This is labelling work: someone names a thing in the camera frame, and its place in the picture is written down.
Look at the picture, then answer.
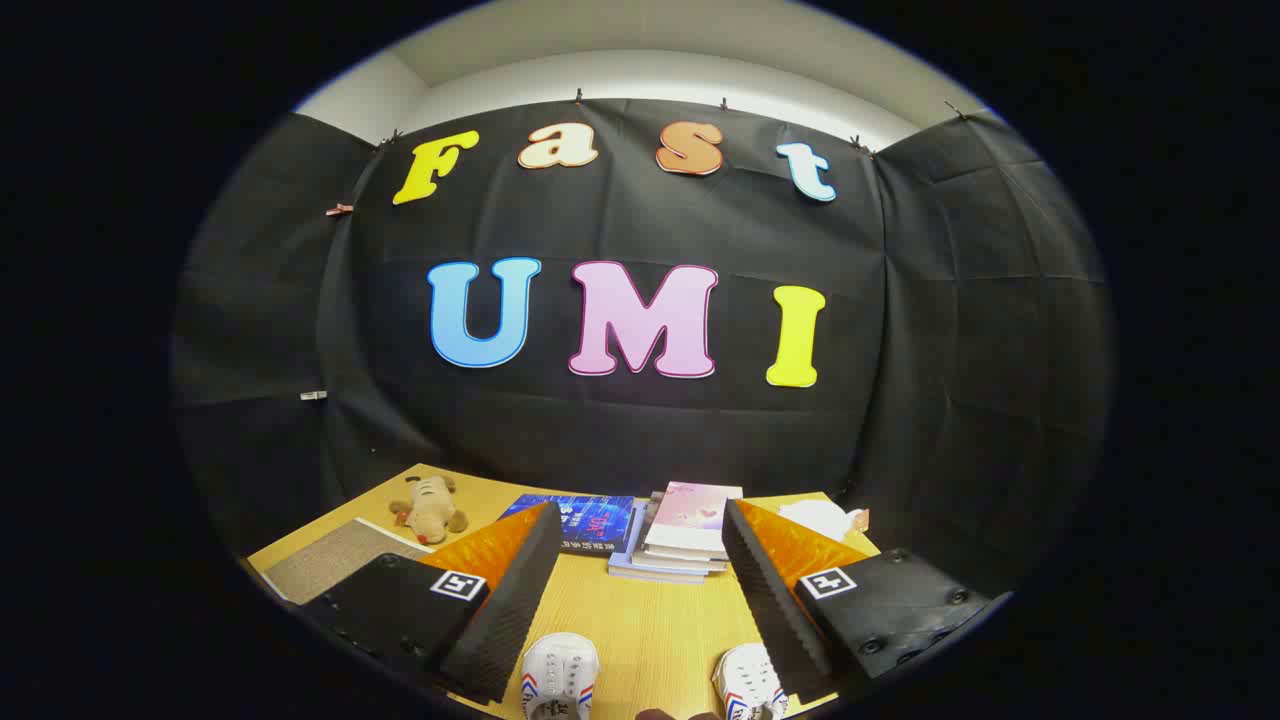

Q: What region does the dark blue book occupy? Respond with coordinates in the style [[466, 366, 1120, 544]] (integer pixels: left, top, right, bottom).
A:
[[498, 493, 636, 556]]

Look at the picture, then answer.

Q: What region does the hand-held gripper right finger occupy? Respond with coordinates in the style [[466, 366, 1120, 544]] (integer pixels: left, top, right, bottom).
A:
[[722, 498, 991, 706]]

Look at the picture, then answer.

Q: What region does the white striped canvas shoe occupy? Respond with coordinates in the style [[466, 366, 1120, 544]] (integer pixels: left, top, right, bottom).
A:
[[520, 632, 601, 720], [712, 643, 791, 720]]

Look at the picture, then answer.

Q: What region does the black backdrop cloth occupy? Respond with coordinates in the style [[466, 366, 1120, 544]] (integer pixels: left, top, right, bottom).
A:
[[170, 98, 1116, 601]]

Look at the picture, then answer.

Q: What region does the beige fabric storage box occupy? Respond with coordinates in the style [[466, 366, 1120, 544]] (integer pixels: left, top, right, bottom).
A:
[[262, 517, 433, 604]]

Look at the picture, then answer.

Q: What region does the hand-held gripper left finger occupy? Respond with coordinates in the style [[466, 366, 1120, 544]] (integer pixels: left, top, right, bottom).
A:
[[300, 500, 564, 706]]

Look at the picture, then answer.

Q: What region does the light blue book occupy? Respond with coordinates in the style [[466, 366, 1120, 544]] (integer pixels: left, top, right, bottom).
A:
[[607, 500, 713, 584]]

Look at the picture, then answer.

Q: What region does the white cover book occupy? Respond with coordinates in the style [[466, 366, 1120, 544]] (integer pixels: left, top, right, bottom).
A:
[[632, 495, 731, 574]]

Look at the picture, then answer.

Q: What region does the white plush toy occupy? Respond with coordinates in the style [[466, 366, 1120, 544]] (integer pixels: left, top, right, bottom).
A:
[[778, 498, 871, 543]]

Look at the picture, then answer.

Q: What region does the brown plush dog toy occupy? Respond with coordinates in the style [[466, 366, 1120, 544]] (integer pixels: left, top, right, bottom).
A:
[[389, 475, 469, 546]]

